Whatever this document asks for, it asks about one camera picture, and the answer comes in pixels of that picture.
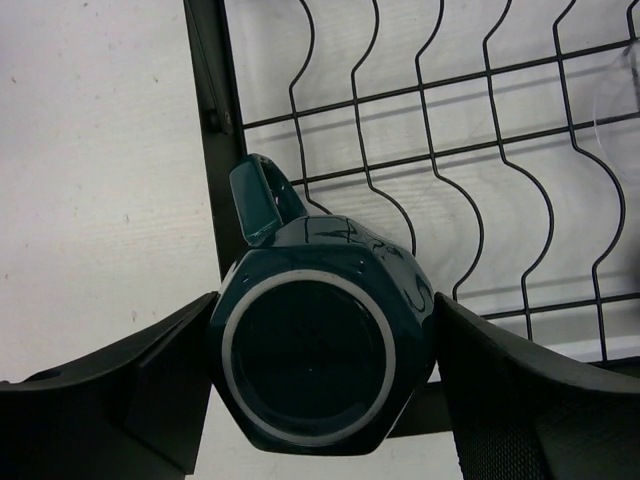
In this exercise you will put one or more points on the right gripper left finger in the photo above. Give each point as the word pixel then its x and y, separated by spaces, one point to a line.
pixel 134 409

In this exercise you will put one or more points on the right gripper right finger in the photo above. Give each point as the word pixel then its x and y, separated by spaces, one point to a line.
pixel 521 411

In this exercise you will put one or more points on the dark teal mug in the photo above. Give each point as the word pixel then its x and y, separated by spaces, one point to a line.
pixel 322 330

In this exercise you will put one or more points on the clear glass cup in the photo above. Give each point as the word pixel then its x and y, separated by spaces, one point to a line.
pixel 616 112

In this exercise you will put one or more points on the black wire dish rack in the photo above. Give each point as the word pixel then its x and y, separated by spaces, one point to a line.
pixel 419 122

